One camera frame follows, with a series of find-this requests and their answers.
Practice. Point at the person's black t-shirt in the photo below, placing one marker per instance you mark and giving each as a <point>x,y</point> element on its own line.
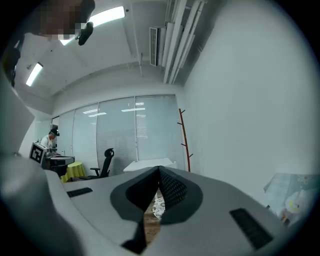
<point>11,65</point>

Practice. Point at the brown wooden coat rack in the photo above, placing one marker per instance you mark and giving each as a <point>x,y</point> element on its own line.
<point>184,140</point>

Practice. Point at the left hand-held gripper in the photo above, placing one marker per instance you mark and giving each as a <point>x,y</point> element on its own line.
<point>38,153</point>

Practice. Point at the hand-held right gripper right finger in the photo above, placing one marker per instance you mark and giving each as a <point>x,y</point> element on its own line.
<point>182,197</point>

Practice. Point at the long ceiling light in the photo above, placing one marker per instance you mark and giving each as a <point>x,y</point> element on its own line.
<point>34,74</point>
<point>107,15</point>

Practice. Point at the person's black cap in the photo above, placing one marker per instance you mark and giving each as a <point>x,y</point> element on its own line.
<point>88,8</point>

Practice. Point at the white desk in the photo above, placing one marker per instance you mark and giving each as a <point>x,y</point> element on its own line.
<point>147,164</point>

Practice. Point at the white ceiling pipe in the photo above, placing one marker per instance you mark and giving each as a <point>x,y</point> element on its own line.
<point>186,42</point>
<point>175,40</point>

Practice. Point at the white ceiling air conditioner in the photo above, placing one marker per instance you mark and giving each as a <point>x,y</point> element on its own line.
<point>154,46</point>

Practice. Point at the black office chair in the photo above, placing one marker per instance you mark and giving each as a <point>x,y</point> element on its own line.
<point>106,165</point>

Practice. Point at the pale printed bed sheet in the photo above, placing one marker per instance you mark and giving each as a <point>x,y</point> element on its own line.
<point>290,192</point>

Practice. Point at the black head-worn camera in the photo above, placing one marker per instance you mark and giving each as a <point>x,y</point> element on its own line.
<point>85,33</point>

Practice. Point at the black white floral cushion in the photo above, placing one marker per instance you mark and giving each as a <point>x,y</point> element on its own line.
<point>158,208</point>

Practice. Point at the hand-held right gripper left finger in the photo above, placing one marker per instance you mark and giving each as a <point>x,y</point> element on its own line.
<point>130,200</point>

